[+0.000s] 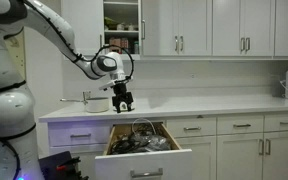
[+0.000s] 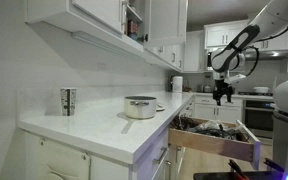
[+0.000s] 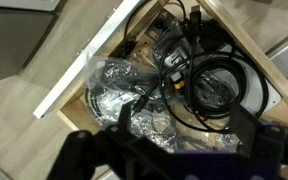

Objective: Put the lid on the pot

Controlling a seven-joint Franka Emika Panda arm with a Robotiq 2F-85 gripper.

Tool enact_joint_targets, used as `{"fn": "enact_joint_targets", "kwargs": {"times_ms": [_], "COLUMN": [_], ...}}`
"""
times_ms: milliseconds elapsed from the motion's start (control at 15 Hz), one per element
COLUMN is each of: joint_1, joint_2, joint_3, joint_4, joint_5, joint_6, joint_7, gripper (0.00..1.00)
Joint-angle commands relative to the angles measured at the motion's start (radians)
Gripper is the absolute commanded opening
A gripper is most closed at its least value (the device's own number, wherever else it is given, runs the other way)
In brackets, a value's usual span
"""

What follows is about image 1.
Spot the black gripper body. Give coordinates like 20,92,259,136
112,82,133,101

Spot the white closed drawer front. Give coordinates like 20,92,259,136
166,117,217,138
47,121,112,148
217,115,265,136
264,113,288,133

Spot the green lidded jar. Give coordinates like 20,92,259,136
133,40,141,55

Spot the red patterned food box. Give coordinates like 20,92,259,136
121,37,130,54

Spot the brown cardboard food box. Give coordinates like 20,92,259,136
109,37,123,54

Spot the open wooden drawer white front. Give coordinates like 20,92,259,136
94,121,194,180

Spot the green package in cabinet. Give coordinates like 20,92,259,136
104,16,119,31

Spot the open white upper cabinet door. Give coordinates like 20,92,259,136
137,0,147,58

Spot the black equipment case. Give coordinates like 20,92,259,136
38,150,89,180

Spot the beige pegboard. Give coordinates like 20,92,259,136
3,29,27,82

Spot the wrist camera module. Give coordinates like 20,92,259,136
99,79,118,92

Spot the cream saucepan with steel handle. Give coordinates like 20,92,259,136
59,90,111,114

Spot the white cable loop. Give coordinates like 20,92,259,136
131,117,158,136

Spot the black cable tangle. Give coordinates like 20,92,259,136
110,130,172,155

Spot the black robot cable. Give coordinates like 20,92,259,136
0,0,135,180

